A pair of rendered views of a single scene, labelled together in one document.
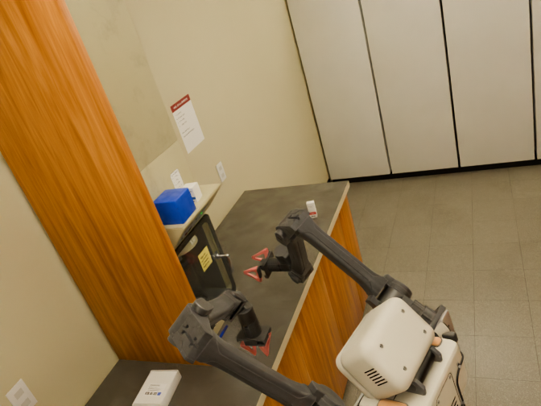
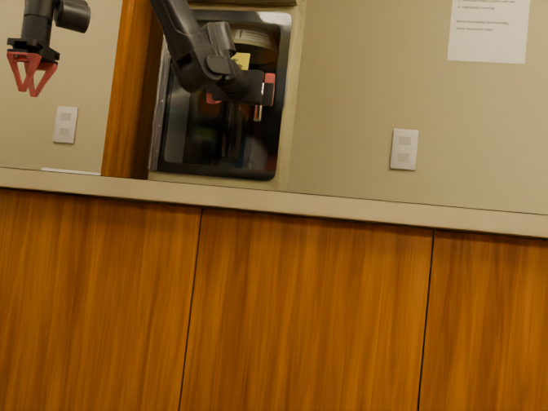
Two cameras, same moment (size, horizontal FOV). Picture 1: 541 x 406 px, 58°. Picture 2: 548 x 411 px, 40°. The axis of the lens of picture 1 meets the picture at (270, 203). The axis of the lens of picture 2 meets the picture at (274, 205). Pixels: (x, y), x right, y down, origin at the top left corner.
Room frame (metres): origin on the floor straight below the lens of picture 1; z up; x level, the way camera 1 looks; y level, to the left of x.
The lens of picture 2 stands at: (1.34, -1.39, 0.80)
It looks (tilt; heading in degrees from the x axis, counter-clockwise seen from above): 4 degrees up; 75
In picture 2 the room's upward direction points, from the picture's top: 6 degrees clockwise
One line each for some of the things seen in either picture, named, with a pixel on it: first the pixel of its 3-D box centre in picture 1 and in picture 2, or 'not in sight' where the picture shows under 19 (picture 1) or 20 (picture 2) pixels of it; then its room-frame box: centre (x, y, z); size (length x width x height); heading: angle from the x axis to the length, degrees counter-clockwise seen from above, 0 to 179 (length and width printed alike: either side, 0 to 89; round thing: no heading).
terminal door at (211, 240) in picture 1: (207, 274); (220, 92); (1.66, 0.33, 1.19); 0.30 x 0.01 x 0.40; 152
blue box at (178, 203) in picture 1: (174, 206); not in sight; (1.56, 0.32, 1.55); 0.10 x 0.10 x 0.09; 63
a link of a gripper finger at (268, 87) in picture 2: (261, 259); (259, 91); (1.70, 0.11, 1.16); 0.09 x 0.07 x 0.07; 63
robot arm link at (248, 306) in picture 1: (245, 312); (42, 8); (1.24, 0.18, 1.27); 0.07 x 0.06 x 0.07; 17
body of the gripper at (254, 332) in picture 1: (251, 328); (35, 37); (1.24, 0.18, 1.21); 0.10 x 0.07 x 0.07; 62
